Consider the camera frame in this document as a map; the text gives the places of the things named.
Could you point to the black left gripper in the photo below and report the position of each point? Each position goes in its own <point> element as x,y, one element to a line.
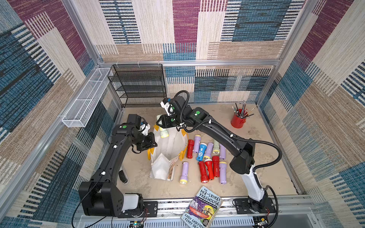
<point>151,144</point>

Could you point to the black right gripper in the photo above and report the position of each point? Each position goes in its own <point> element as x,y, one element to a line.
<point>162,121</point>

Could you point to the green flashlight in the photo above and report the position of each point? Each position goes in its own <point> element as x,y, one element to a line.
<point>216,148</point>
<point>163,132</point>

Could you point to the white tote bag yellow handles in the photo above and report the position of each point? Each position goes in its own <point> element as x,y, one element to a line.
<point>168,152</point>

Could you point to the purple flashlight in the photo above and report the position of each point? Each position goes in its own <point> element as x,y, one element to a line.
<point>223,169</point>
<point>208,151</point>
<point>197,140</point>
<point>222,155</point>

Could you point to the red flashlight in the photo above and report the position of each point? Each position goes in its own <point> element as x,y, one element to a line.
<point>190,149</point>
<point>209,166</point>
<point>203,172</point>
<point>216,168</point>

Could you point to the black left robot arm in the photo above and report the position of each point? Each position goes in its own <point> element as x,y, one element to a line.
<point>100,196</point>

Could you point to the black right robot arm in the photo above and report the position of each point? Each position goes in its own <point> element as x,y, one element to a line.
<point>180,115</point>

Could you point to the blue flashlight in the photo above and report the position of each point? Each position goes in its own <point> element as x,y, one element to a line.
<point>201,152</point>

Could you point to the purple flashlight lone left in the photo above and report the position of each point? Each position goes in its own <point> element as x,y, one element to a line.
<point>184,174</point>

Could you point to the red pencil cup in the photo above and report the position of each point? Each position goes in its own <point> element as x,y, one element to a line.
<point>237,122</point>

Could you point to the treehouse paperback book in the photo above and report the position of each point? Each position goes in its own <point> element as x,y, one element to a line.
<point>202,209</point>

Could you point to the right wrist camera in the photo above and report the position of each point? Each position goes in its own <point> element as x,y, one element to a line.
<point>165,104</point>

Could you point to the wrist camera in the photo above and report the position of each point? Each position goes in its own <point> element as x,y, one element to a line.
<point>165,104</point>
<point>144,128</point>

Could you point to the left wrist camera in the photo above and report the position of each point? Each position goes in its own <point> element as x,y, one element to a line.
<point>144,128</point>

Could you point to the black wire mesh shelf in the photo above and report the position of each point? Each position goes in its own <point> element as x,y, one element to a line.
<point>138,85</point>

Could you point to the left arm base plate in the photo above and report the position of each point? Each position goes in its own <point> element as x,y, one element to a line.
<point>147,209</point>

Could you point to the white wire mesh basket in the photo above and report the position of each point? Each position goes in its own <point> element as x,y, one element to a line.
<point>86,102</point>

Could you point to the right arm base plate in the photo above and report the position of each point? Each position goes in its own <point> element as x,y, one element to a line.
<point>250,206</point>

